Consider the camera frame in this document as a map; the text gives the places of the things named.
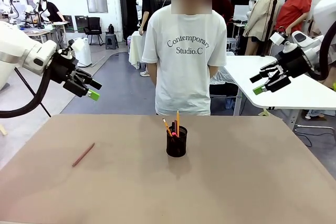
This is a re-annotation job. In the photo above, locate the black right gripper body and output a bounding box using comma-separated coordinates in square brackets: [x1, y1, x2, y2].
[275, 47, 313, 78]

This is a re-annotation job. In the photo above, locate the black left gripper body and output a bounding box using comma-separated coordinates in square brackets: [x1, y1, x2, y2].
[49, 48, 79, 86]

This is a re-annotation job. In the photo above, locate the black mesh pen holder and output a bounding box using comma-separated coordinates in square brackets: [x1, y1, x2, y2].
[166, 125, 188, 158]

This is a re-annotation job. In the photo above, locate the white work table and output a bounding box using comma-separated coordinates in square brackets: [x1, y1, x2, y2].
[225, 55, 336, 132]

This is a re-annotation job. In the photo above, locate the white floor appliance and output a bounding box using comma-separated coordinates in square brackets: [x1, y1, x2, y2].
[72, 37, 93, 68]

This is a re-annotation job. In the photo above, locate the clear plastic bag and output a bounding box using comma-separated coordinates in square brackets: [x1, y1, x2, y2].
[209, 66, 238, 86]

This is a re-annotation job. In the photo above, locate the dark plastic stool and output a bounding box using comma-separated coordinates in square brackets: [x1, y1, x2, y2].
[105, 33, 120, 50]

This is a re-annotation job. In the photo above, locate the black office chair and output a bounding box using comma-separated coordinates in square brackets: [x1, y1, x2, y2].
[83, 17, 104, 46]

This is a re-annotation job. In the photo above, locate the person in red t-shirt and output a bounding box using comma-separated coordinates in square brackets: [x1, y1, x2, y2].
[274, 0, 313, 36]

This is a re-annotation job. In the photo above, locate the mannequin with beige coat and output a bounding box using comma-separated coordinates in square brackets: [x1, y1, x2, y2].
[243, 0, 277, 44]

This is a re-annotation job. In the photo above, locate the seated person in black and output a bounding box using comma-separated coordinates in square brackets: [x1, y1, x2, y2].
[38, 0, 68, 23]

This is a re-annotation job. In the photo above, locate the reddish brown pencil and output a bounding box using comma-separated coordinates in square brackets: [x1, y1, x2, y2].
[72, 142, 96, 167]

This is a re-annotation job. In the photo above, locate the white humanoid robot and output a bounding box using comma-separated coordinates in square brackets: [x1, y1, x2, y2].
[0, 0, 19, 24]

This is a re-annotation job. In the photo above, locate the person in white t-shirt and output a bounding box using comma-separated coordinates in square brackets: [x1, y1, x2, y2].
[141, 0, 228, 116]

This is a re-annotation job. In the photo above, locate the person in black t-shirt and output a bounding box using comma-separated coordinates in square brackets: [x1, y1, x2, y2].
[138, 0, 159, 36]

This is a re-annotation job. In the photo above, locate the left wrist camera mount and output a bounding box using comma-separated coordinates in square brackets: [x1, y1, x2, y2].
[59, 39, 76, 59]

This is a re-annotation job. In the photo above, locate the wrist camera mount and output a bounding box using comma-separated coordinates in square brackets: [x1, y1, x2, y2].
[269, 27, 297, 53]
[59, 39, 76, 59]

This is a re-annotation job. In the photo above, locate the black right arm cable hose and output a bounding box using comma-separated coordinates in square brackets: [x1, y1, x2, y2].
[309, 23, 336, 81]

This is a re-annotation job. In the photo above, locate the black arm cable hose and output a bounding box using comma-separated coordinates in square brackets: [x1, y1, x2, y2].
[309, 23, 336, 81]
[0, 68, 52, 119]

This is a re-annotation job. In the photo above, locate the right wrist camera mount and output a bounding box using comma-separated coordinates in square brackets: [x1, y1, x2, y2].
[269, 27, 297, 53]

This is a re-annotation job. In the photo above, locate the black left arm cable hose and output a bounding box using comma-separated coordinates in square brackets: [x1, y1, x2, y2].
[0, 68, 52, 119]

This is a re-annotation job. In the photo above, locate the black camera stand pole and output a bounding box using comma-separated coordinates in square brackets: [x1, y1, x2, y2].
[261, 0, 279, 57]

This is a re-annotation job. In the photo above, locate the black floor cable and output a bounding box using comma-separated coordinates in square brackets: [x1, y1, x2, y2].
[295, 131, 313, 148]

